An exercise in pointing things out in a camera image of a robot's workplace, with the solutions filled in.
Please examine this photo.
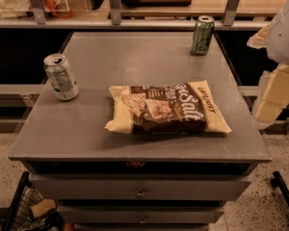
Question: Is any black frame bar right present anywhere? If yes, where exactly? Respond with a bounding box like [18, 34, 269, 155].
[271, 171, 289, 208]

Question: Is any black wire basket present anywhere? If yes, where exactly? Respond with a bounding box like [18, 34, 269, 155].
[1, 171, 64, 231]

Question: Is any upper drawer knob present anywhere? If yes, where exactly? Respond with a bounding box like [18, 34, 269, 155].
[136, 188, 145, 199]

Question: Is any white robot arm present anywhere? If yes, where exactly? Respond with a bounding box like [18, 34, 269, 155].
[247, 0, 289, 128]

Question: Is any grey drawer cabinet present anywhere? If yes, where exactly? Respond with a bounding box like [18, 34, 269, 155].
[10, 32, 271, 231]

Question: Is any yellow brown chip bag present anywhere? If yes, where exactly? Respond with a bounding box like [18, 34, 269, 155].
[105, 81, 231, 134]

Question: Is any green soda can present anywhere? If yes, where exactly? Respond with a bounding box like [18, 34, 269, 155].
[191, 15, 215, 55]

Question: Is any yellow sponge in basket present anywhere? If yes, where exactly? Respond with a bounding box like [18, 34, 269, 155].
[31, 199, 56, 218]

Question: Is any white 7up can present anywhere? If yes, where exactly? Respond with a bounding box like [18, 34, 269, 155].
[43, 53, 79, 101]

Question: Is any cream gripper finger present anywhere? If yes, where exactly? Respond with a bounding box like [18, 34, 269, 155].
[247, 25, 269, 49]
[253, 64, 289, 123]

